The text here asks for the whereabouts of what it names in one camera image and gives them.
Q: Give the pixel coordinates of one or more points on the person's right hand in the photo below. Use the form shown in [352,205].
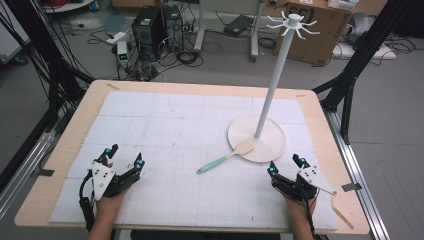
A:
[298,208]

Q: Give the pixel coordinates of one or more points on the flat wooden stick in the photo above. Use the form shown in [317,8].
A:
[342,216]

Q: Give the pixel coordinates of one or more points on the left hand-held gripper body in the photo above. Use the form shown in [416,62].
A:
[103,178]

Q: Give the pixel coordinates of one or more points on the white power strip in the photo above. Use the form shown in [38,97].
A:
[116,38]

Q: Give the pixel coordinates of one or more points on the large black computer tower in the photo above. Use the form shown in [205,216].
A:
[146,33]

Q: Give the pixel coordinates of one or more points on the white power supply unit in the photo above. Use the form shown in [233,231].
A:
[122,53]

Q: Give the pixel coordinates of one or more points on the slim black computer tower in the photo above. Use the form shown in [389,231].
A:
[173,28]

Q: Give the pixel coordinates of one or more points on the flat black device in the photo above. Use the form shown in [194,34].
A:
[238,25]

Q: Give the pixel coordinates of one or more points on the grey rounded object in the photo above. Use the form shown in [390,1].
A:
[361,26]

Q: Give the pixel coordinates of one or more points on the flat white board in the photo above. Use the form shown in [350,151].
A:
[363,53]

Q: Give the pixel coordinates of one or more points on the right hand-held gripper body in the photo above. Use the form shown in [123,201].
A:
[311,178]

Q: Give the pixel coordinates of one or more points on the white hook stand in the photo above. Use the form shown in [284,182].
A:
[271,90]

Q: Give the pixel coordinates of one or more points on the white grid mat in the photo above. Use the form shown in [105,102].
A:
[183,126]

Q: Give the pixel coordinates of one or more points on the brown cardboard box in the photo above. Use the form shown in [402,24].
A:
[320,36]

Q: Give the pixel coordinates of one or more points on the person's left hand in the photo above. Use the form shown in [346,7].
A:
[108,205]

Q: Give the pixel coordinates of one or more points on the black tape piece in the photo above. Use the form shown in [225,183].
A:
[46,172]
[351,187]

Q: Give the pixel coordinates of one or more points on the aluminium rail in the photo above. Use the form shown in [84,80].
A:
[353,160]
[23,170]

